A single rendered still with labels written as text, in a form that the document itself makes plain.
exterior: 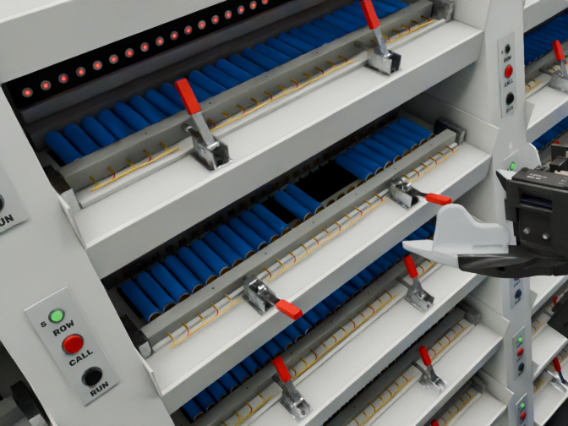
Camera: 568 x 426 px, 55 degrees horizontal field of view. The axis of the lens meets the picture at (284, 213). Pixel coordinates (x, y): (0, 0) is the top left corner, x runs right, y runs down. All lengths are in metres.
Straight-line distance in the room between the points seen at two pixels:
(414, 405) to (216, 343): 0.48
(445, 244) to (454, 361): 0.62
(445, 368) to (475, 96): 0.49
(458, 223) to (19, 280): 0.37
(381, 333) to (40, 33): 0.63
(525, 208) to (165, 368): 0.41
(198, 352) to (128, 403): 0.09
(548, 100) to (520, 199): 0.63
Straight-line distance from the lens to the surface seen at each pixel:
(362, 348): 0.86
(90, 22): 0.50
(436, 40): 0.81
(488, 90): 0.88
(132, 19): 0.52
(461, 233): 0.49
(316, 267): 0.71
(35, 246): 0.51
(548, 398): 1.55
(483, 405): 1.28
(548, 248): 0.48
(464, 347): 1.11
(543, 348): 1.39
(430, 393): 1.05
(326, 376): 0.83
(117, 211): 0.55
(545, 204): 0.46
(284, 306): 0.62
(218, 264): 0.70
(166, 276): 0.70
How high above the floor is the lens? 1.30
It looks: 29 degrees down
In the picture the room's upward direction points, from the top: 16 degrees counter-clockwise
